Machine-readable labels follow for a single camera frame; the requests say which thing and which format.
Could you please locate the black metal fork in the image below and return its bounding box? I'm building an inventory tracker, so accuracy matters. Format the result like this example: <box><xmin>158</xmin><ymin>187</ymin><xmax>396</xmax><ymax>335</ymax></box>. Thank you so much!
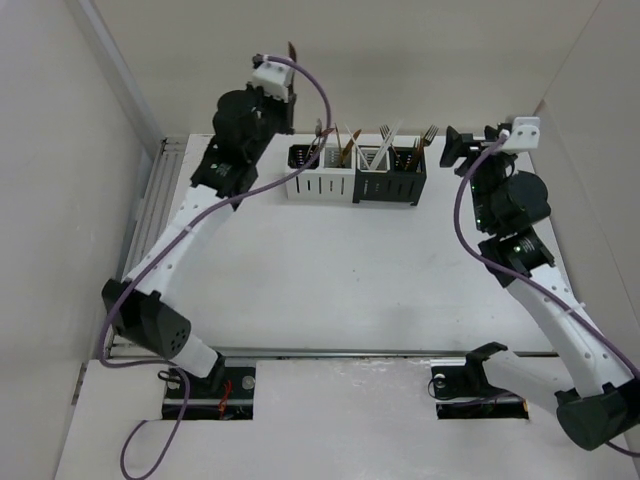
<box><xmin>421</xmin><ymin>124</ymin><xmax>439</xmax><ymax>148</ymax></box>

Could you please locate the silver metal spoon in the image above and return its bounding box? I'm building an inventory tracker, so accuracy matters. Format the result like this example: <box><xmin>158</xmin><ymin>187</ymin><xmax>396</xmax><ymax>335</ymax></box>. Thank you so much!
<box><xmin>306</xmin><ymin>118</ymin><xmax>323</xmax><ymax>160</ymax></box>

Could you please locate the white chopstick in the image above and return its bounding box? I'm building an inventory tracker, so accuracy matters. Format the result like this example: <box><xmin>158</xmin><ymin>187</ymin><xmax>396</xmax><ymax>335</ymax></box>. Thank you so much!
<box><xmin>351</xmin><ymin>141</ymin><xmax>377</xmax><ymax>170</ymax></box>
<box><xmin>369</xmin><ymin>119</ymin><xmax>403</xmax><ymax>170</ymax></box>
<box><xmin>341</xmin><ymin>126</ymin><xmax>371</xmax><ymax>170</ymax></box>
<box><xmin>369</xmin><ymin>129</ymin><xmax>397</xmax><ymax>170</ymax></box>

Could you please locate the rose gold metal fork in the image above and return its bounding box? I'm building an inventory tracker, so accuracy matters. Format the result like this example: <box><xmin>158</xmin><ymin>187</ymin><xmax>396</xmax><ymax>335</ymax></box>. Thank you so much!
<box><xmin>379</xmin><ymin>124</ymin><xmax>397</xmax><ymax>162</ymax></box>

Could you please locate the gold knife green handle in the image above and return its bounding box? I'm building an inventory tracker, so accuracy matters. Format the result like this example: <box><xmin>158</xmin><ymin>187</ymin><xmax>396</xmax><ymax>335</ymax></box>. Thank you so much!
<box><xmin>334</xmin><ymin>123</ymin><xmax>344</xmax><ymax>168</ymax></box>
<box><xmin>343</xmin><ymin>129</ymin><xmax>362</xmax><ymax>167</ymax></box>

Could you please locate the gold fork green handle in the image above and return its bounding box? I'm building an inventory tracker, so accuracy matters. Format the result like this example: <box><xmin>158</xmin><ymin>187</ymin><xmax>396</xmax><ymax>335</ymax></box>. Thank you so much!
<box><xmin>410</xmin><ymin>137</ymin><xmax>422</xmax><ymax>172</ymax></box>

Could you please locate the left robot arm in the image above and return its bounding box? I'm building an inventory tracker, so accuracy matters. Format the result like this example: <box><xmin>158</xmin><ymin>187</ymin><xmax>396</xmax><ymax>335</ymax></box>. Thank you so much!
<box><xmin>102</xmin><ymin>80</ymin><xmax>296</xmax><ymax>397</ymax></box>

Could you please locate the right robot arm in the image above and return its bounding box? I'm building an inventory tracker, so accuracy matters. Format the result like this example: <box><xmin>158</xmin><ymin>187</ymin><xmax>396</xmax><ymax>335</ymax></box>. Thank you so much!
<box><xmin>433</xmin><ymin>117</ymin><xmax>639</xmax><ymax>457</ymax></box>

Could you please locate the black insert bin left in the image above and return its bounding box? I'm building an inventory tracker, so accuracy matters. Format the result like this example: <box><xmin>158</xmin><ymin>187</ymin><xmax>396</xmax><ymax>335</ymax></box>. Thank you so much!
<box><xmin>287</xmin><ymin>144</ymin><xmax>318</xmax><ymax>170</ymax></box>

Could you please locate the black slotted insert bin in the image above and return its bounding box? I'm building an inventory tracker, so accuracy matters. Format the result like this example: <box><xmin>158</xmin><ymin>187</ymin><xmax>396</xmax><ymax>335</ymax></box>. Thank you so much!
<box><xmin>390</xmin><ymin>147</ymin><xmax>426</xmax><ymax>174</ymax></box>

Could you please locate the white slotted insert bin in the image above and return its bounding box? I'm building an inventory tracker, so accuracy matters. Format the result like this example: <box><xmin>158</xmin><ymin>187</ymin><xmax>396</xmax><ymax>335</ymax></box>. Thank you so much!
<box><xmin>356</xmin><ymin>146</ymin><xmax>390</xmax><ymax>172</ymax></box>

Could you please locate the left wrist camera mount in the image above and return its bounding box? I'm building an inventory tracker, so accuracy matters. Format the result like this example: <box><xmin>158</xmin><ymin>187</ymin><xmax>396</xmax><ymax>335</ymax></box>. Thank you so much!
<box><xmin>249</xmin><ymin>58</ymin><xmax>295</xmax><ymax>103</ymax></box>

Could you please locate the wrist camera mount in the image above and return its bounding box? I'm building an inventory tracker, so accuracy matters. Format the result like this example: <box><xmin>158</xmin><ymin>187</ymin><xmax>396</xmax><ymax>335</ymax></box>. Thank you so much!
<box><xmin>501</xmin><ymin>116</ymin><xmax>541</xmax><ymax>154</ymax></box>
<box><xmin>249</xmin><ymin>58</ymin><xmax>295</xmax><ymax>103</ymax></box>

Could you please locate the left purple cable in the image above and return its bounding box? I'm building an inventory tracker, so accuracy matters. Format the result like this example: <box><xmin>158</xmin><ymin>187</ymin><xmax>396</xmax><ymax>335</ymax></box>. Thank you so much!
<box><xmin>97</xmin><ymin>55</ymin><xmax>334</xmax><ymax>480</ymax></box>

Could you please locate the purple cable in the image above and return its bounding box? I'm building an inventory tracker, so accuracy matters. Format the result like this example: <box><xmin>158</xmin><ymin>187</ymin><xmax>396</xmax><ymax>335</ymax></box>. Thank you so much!
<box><xmin>97</xmin><ymin>55</ymin><xmax>334</xmax><ymax>480</ymax></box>
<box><xmin>453</xmin><ymin>130</ymin><xmax>640</xmax><ymax>459</ymax></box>

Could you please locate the black utensil holder frame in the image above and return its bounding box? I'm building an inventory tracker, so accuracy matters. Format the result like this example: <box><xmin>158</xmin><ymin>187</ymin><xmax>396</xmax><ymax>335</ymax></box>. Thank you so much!
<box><xmin>353</xmin><ymin>155</ymin><xmax>427</xmax><ymax>206</ymax></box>

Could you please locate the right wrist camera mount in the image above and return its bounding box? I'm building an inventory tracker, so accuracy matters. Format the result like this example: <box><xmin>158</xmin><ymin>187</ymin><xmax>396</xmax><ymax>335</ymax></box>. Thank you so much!
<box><xmin>501</xmin><ymin>116</ymin><xmax>541</xmax><ymax>154</ymax></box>

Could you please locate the white utensil holder frame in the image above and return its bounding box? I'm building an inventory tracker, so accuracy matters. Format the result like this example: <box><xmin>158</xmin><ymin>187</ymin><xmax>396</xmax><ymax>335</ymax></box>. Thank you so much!
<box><xmin>285</xmin><ymin>167</ymin><xmax>355</xmax><ymax>203</ymax></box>

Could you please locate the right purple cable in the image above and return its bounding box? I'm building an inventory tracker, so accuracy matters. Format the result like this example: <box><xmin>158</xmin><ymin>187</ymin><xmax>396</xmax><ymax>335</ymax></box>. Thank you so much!
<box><xmin>453</xmin><ymin>130</ymin><xmax>640</xmax><ymax>459</ymax></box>

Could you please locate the aluminium rail front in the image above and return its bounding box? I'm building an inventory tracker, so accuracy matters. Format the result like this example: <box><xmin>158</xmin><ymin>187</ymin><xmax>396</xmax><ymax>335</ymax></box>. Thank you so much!
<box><xmin>104</xmin><ymin>345</ymin><xmax>561</xmax><ymax>360</ymax></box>

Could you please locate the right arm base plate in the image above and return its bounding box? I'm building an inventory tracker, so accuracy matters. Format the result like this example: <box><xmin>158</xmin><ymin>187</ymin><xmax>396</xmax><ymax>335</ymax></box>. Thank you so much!
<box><xmin>427</xmin><ymin>365</ymin><xmax>529</xmax><ymax>420</ymax></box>

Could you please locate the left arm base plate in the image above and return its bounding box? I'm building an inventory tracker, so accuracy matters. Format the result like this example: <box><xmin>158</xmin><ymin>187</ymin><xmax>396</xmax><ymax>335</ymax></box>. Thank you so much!
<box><xmin>157</xmin><ymin>366</ymin><xmax>256</xmax><ymax>421</ymax></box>

